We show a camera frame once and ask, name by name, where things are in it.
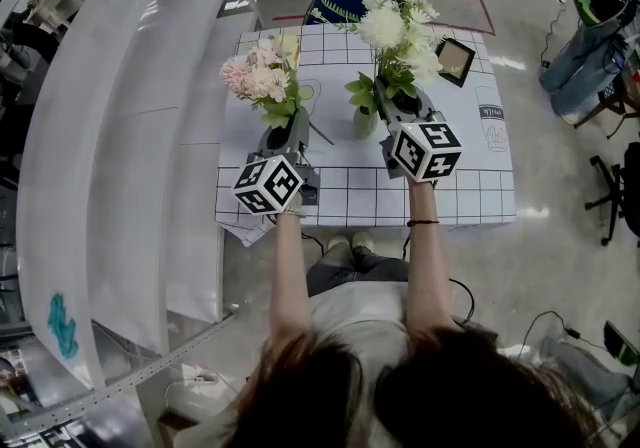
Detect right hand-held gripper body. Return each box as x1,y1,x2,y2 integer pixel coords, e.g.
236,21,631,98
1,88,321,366
379,110,463,183

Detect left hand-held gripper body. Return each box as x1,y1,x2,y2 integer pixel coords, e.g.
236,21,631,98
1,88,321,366
233,150,321,215

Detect green vase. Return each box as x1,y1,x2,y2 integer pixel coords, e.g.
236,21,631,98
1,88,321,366
352,104,380,140

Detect pink flower bouquet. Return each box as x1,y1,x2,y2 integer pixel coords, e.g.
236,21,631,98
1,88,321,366
218,31,335,147

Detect white flower bouquet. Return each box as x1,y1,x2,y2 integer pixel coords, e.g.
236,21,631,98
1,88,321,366
309,0,447,118

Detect person's left forearm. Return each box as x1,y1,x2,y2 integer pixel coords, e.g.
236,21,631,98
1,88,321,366
268,209,315,353

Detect person's right forearm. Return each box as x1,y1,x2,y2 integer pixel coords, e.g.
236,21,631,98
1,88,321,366
401,177,457,338

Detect white grid tablecloth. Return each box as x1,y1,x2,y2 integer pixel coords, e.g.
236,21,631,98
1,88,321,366
214,25,518,249

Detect person's left white shoe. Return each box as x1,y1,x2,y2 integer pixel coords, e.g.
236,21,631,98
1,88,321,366
324,234,352,258

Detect person's grey trousers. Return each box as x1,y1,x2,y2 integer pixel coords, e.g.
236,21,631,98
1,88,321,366
305,249,412,298

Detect white metal shelving rack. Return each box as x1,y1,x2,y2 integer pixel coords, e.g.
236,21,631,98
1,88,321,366
0,0,266,442

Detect person's white shirt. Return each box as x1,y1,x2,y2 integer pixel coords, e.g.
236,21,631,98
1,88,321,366
219,280,417,448

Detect brown wooden chair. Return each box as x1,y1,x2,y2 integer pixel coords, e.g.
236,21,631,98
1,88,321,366
573,49,640,140

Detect black office chair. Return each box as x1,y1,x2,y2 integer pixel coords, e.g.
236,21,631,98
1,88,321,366
583,140,640,248

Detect black picture frame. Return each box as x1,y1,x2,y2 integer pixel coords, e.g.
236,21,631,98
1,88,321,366
434,37,477,88

